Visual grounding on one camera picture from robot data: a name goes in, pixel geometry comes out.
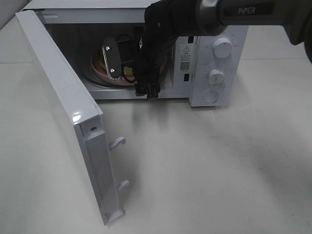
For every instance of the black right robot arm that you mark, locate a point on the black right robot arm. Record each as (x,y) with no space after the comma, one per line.
(166,20)

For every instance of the pink plate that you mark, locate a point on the pink plate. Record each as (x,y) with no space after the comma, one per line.
(96,68)

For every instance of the white timer knob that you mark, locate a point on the white timer knob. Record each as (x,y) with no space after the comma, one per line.
(216,77)

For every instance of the round door release button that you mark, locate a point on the round door release button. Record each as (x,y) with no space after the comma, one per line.
(210,97)

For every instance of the glass microwave turntable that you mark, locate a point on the glass microwave turntable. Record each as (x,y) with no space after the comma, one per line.
(104,81)

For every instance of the warning label sticker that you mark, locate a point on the warning label sticker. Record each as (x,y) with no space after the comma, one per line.
(186,57)

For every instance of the white microwave oven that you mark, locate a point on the white microwave oven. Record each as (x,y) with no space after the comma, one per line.
(79,28)

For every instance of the toast sandwich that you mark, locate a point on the toast sandwich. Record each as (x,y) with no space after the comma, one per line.
(128,71)

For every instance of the upper white dial knob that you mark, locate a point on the upper white dial knob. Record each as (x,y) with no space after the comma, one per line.
(222,47)

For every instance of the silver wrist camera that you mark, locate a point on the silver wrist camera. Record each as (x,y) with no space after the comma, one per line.
(112,59)

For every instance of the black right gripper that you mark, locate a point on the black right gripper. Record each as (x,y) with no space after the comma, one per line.
(145,55)

